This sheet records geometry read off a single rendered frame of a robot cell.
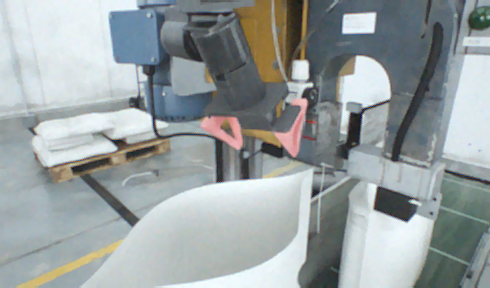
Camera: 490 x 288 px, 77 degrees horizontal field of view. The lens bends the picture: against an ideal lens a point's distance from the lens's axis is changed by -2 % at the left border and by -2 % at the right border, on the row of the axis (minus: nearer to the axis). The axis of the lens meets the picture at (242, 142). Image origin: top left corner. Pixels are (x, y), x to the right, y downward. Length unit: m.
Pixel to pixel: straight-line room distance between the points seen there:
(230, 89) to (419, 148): 0.32
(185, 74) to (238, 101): 0.24
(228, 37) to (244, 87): 0.06
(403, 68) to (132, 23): 0.45
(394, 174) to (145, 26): 0.49
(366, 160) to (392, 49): 0.19
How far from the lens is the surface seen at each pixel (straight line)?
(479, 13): 0.51
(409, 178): 0.57
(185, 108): 0.66
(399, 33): 0.54
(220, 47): 0.35
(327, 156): 0.66
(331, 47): 0.59
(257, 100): 0.39
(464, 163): 3.48
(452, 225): 1.88
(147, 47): 0.59
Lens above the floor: 1.26
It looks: 19 degrees down
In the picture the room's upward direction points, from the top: straight up
